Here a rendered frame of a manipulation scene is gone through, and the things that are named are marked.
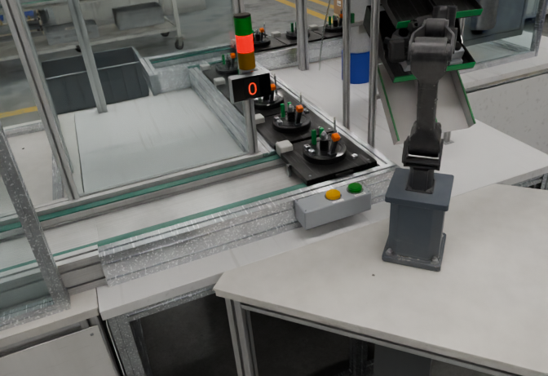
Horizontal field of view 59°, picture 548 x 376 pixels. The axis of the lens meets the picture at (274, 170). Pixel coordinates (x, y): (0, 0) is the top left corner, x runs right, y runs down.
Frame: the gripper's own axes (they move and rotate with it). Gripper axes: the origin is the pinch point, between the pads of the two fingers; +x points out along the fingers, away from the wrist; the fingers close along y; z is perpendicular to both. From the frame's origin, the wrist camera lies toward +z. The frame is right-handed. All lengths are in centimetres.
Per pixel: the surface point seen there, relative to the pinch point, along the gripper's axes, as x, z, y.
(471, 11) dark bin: 1.1, 8.3, -19.3
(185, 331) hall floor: 70, -116, 82
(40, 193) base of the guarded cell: 42, -36, 120
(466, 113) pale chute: 10.8, -23.3, -23.5
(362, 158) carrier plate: 6.7, -31.8, 14.9
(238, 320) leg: -18, -63, 61
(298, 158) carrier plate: 13.4, -30.3, 33.8
